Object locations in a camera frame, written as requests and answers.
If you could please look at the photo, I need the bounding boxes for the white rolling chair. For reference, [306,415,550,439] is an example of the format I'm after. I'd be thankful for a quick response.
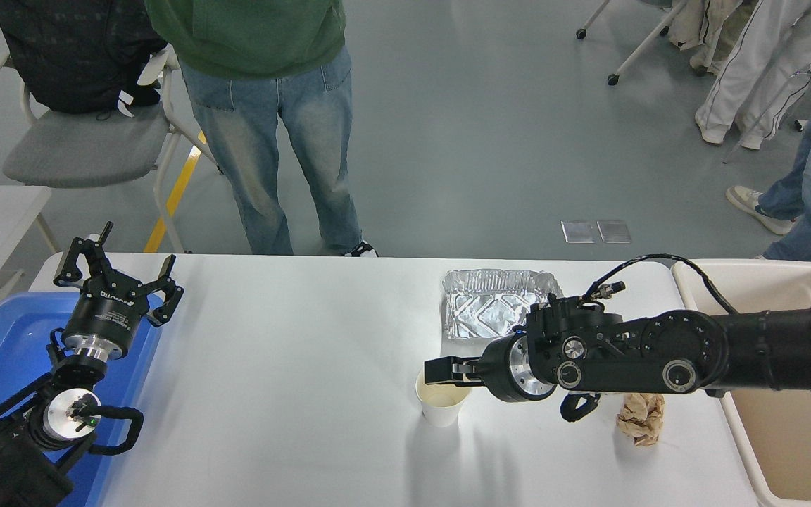
[577,0,695,87]

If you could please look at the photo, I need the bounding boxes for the white chair metal legs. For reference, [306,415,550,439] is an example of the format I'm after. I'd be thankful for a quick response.
[722,67,811,164]

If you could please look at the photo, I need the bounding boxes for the black bag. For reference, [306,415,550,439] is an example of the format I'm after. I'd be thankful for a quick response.
[0,0,169,115]

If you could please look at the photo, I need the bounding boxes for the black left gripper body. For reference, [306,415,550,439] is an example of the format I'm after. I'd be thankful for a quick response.
[62,276,151,347]

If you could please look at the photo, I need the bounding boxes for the large pale plastic bin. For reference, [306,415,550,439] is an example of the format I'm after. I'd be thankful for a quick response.
[672,259,811,507]

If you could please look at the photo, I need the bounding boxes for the grey seat white chair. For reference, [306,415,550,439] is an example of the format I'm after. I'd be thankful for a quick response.
[0,49,227,254]

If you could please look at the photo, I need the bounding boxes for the tan paper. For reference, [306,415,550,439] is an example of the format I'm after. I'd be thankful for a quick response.
[617,393,665,448]

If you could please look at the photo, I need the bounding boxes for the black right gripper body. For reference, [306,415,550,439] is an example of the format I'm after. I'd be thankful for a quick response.
[478,337,520,403]

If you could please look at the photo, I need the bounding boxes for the white paper cup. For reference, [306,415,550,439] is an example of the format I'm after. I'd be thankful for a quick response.
[415,370,473,428]

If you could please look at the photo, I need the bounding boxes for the blue plastic tray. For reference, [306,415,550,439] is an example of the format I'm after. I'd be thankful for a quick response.
[0,291,165,507]

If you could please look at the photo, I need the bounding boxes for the beige jacket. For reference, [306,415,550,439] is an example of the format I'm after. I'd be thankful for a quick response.
[669,0,751,71]

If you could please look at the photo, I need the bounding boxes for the silver foil tray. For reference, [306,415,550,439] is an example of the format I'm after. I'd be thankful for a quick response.
[442,269,565,341]

